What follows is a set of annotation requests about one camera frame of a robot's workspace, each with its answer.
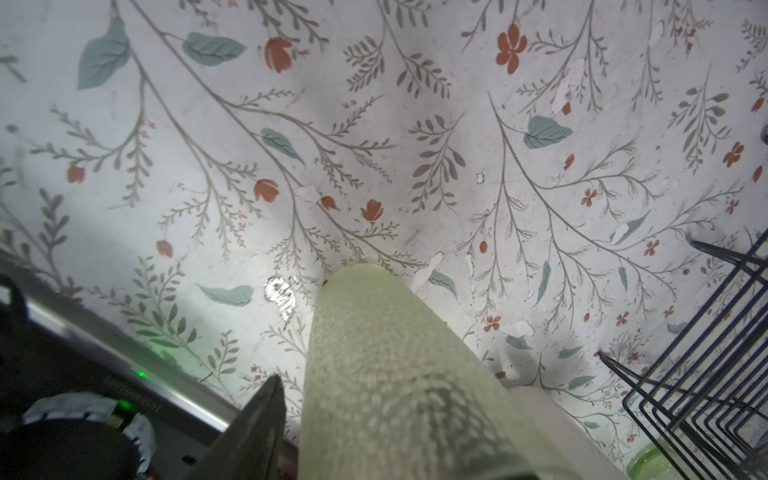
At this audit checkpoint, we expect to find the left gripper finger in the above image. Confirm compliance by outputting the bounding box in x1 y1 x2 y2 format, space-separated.
186 375 286 480

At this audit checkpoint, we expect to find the frosted pale green cup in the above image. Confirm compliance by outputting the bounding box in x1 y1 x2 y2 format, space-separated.
298 264 576 479

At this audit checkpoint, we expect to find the white mug red inside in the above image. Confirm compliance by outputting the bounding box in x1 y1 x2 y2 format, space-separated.
508 386 627 480

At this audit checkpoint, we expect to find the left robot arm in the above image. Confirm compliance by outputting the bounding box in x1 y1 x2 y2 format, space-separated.
1 276 297 479

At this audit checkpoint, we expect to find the black wire dish rack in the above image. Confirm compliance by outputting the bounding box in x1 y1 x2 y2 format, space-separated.
598 233 767 479

